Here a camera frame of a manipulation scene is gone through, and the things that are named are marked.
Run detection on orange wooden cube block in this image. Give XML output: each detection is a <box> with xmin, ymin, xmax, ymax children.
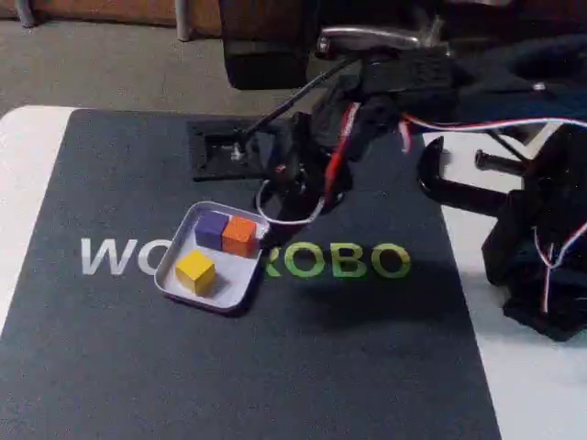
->
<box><xmin>221</xmin><ymin>215</ymin><xmax>258</xmax><ymax>259</ymax></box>

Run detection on black mat with WOWROBO print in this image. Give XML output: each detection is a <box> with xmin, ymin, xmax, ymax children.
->
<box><xmin>0</xmin><ymin>108</ymin><xmax>502</xmax><ymax>440</ymax></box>

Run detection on grey metal furniture leg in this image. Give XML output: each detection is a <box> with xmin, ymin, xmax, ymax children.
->
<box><xmin>175</xmin><ymin>0</ymin><xmax>193</xmax><ymax>43</ymax></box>
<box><xmin>13</xmin><ymin>0</ymin><xmax>37</xmax><ymax>28</ymax></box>

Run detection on black C clamp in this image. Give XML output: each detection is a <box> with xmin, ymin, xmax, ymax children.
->
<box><xmin>414</xmin><ymin>139</ymin><xmax>531</xmax><ymax>215</ymax></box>

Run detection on red white black servo cable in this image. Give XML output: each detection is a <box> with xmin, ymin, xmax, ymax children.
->
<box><xmin>396</xmin><ymin>114</ymin><xmax>587</xmax><ymax>156</ymax></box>
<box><xmin>254</xmin><ymin>103</ymin><xmax>361</xmax><ymax>226</ymax></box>
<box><xmin>531</xmin><ymin>214</ymin><xmax>587</xmax><ymax>315</ymax></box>

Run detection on black office chair silver base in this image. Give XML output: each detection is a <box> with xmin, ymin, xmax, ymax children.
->
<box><xmin>217</xmin><ymin>0</ymin><xmax>455</xmax><ymax>91</ymax></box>

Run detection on yellow wooden cube block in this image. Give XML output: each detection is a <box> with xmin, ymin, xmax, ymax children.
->
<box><xmin>175</xmin><ymin>248</ymin><xmax>217</xmax><ymax>296</ymax></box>

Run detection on white rounded metal tray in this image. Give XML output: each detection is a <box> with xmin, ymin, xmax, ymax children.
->
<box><xmin>153</xmin><ymin>200</ymin><xmax>271</xmax><ymax>316</ymax></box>

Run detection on black square camera box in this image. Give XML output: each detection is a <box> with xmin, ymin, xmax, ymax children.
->
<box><xmin>186</xmin><ymin>119</ymin><xmax>271</xmax><ymax>182</ymax></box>

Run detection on thin black camera cable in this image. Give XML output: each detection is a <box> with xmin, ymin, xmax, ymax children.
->
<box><xmin>233</xmin><ymin>57</ymin><xmax>363</xmax><ymax>138</ymax></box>

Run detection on purple wooden cube block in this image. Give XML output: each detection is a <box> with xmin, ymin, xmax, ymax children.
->
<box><xmin>194</xmin><ymin>210</ymin><xmax>231</xmax><ymax>251</ymax></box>

